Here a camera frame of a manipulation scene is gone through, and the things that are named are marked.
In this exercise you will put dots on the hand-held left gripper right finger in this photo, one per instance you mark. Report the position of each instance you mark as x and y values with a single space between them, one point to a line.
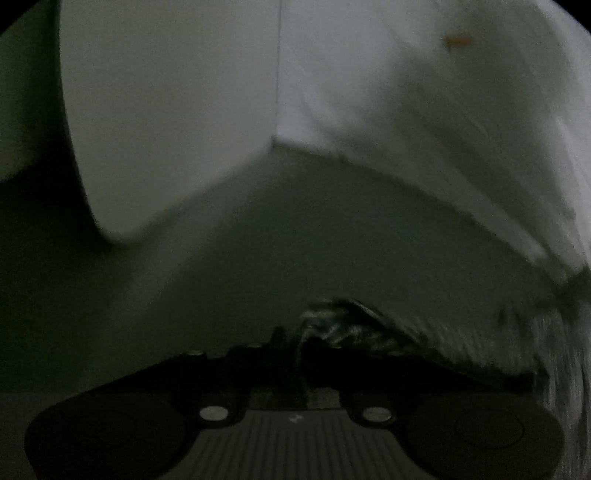
332 374

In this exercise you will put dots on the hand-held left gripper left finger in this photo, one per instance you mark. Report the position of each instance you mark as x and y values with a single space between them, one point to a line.
258 364

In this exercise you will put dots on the green checked garment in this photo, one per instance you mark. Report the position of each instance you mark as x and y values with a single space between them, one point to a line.
344 323

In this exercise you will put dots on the white carrot print bed sheet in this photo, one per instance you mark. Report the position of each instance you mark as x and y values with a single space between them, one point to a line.
415 92

